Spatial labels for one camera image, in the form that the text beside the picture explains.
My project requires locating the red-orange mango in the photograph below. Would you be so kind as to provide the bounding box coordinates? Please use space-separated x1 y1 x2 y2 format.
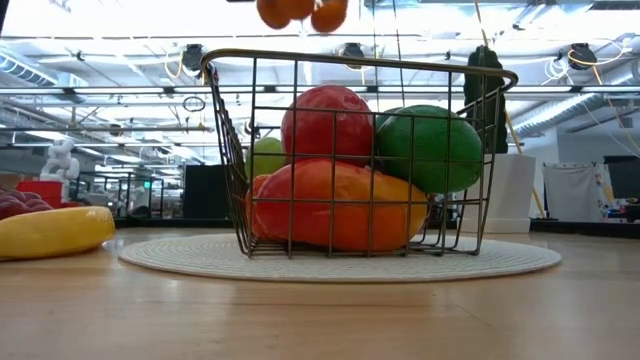
254 158 430 254

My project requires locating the red apple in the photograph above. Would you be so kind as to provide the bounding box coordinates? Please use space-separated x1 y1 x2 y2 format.
279 83 376 169

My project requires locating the green pear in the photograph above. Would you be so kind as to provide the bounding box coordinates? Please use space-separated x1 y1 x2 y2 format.
243 136 290 180

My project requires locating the orange bell pepper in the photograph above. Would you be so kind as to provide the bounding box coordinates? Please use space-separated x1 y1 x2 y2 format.
243 173 274 241

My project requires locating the green lime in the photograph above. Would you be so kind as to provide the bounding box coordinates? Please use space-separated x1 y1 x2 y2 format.
374 106 404 132
375 103 484 195

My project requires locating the tangerine cluster with leaves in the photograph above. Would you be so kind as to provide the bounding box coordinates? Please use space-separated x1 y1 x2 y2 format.
256 0 350 35

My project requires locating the white round woven placemat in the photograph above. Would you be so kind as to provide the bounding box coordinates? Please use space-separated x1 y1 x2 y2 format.
118 233 562 285

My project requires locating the black partition panel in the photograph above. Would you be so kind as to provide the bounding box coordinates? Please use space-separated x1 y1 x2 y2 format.
183 164 232 220

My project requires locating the white hanging cloth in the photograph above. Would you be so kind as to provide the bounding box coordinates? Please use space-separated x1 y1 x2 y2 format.
543 163 609 224

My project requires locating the yellow banana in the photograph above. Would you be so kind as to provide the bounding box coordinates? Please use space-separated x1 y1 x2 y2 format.
0 205 116 262

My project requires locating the red storage box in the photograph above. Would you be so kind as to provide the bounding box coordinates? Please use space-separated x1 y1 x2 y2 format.
17 180 64 209

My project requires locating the red grape bunch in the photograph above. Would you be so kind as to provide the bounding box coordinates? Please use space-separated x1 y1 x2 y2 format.
0 188 54 221

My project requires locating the black screen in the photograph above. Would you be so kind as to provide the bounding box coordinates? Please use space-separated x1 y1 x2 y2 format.
603 155 640 200

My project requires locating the gold wire basket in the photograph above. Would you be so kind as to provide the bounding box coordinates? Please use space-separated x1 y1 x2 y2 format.
199 48 519 260

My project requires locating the yellow hanging hose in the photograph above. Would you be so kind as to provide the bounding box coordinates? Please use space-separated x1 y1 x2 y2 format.
473 0 547 220

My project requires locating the silver ventilation duct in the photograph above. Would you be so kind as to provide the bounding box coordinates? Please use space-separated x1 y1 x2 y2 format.
0 49 90 105

